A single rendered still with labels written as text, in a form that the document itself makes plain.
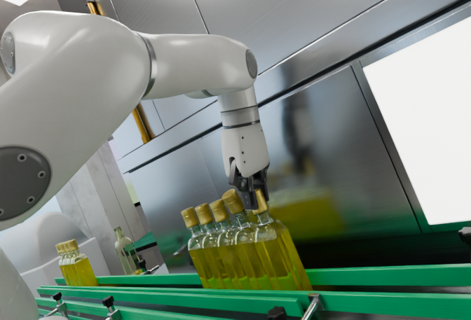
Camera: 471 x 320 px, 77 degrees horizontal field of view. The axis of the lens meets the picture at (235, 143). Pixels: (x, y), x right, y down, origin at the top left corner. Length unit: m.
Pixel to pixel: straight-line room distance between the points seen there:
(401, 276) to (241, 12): 0.63
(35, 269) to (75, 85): 3.06
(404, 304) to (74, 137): 0.49
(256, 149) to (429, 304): 0.35
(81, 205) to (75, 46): 3.96
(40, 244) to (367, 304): 2.99
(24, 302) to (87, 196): 3.71
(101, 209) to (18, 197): 3.77
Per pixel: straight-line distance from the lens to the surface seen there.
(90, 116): 0.25
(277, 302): 0.64
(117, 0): 1.14
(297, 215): 0.74
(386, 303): 0.56
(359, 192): 0.66
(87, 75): 0.25
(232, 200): 0.64
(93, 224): 4.15
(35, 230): 3.32
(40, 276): 3.25
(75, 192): 4.20
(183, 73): 0.40
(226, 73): 0.42
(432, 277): 0.60
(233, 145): 0.55
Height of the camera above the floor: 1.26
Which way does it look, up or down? 1 degrees up
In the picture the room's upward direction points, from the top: 23 degrees counter-clockwise
